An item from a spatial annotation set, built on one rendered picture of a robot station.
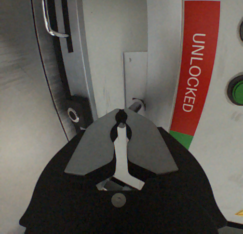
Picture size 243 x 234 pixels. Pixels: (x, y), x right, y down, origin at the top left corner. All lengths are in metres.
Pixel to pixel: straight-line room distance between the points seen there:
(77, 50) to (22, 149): 0.21
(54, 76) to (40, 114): 0.08
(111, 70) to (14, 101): 0.17
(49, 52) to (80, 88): 0.09
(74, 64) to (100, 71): 0.05
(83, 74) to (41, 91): 0.09
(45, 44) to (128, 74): 0.17
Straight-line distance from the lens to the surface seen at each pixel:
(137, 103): 0.16
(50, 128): 0.27
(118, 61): 0.17
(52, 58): 0.26
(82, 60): 0.20
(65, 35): 0.22
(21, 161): 0.28
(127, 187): 0.40
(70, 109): 0.23
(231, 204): 0.34
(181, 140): 0.19
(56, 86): 0.26
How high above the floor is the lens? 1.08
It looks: 28 degrees down
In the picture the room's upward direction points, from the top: 104 degrees clockwise
